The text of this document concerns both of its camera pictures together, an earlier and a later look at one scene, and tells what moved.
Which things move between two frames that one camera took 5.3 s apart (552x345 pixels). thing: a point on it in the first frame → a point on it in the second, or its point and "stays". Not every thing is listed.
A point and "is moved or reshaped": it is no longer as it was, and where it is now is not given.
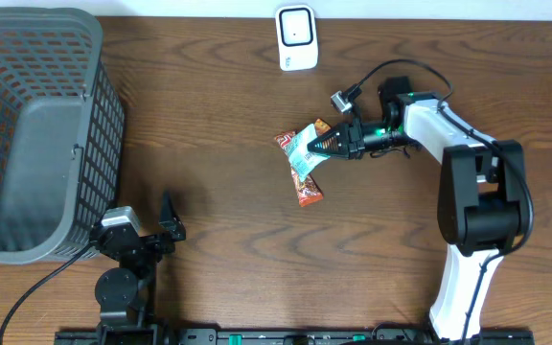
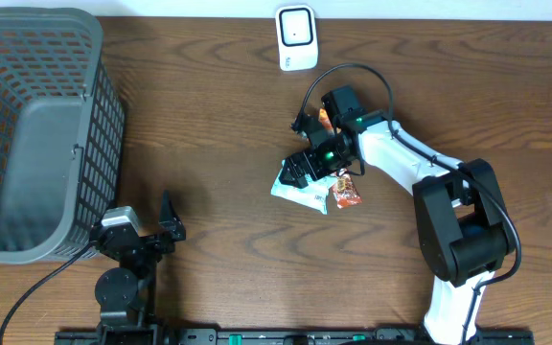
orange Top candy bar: [302, 158] is moved or reshaped
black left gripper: [169, 221] stays
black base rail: [262, 336] stays
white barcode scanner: [297, 37] stays
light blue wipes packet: [304, 161] is moved or reshaped
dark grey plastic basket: [46, 133] stays
